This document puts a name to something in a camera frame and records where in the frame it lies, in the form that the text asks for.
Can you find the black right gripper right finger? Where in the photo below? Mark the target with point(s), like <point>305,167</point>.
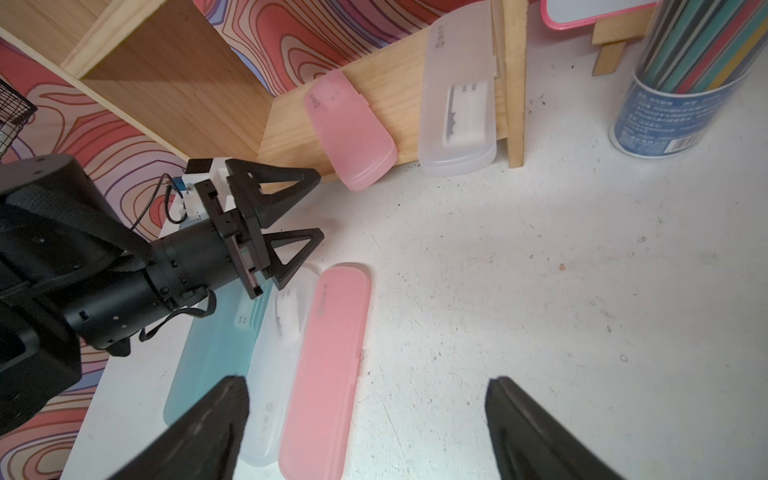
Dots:
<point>528,443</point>

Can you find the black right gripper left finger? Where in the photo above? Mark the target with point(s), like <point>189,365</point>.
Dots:
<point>204,443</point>

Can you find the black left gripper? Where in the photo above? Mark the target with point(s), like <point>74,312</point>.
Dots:
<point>263,194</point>

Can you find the clear pencil case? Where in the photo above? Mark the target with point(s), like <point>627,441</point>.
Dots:
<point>457,115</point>
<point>272,372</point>

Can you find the pink pencil case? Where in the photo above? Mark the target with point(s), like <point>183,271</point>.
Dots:
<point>318,421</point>
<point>358,146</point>

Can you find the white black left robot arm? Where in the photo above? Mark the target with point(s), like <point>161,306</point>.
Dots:
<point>73,274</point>

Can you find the colored pencil tube blue lid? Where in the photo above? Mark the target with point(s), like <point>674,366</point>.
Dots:
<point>697,56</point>

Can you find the wooden board easel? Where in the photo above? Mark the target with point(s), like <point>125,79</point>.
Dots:
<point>612,34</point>

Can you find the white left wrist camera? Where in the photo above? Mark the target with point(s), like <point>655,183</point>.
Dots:
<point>201,176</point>

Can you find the black wire basket on frame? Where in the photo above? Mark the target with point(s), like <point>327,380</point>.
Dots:
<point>16,112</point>

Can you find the white board pink frame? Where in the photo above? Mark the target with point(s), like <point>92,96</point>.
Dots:
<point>570,14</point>

